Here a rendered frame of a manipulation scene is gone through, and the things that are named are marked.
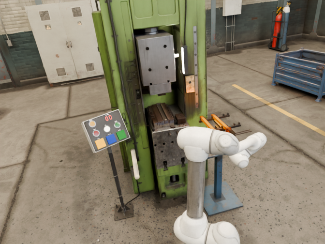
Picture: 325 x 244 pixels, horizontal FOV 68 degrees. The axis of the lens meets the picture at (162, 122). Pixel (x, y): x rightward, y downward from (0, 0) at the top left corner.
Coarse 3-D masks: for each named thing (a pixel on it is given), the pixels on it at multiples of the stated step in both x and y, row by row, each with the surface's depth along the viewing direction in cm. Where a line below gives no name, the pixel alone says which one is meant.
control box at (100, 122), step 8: (112, 112) 214; (88, 120) 203; (96, 120) 206; (104, 120) 209; (112, 120) 213; (120, 120) 216; (88, 128) 202; (96, 128) 205; (112, 128) 212; (120, 128) 215; (88, 136) 202; (96, 136) 204; (104, 136) 208; (128, 136) 218; (112, 144) 210
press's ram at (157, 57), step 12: (144, 36) 208; (156, 36) 202; (168, 36) 200; (144, 48) 200; (156, 48) 202; (168, 48) 204; (144, 60) 205; (156, 60) 207; (168, 60) 209; (144, 72) 209; (156, 72) 211; (168, 72) 214; (144, 84) 214
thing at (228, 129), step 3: (213, 114) 236; (213, 117) 232; (216, 117) 230; (216, 120) 227; (219, 120) 224; (219, 123) 223; (222, 123) 218; (225, 126) 213; (225, 129) 212; (228, 129) 208; (231, 129) 207; (228, 132) 208; (231, 132) 203; (234, 132) 203; (234, 135) 202
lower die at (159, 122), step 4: (156, 104) 268; (164, 104) 268; (152, 108) 264; (156, 108) 260; (164, 108) 258; (156, 112) 252; (160, 112) 249; (164, 112) 248; (168, 112) 249; (152, 116) 247; (156, 116) 244; (160, 116) 243; (168, 116) 241; (172, 116) 240; (152, 120) 240; (156, 120) 239; (160, 120) 236; (168, 120) 235; (172, 120) 236; (156, 124) 235; (160, 124) 236; (164, 124) 237; (168, 124) 238; (172, 124) 238; (156, 128) 237
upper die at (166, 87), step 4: (156, 84) 217; (160, 84) 217; (164, 84) 218; (168, 84) 219; (148, 88) 223; (152, 88) 217; (156, 88) 218; (160, 88) 219; (164, 88) 220; (168, 88) 220; (152, 92) 219; (156, 92) 220; (160, 92) 221; (164, 92) 222
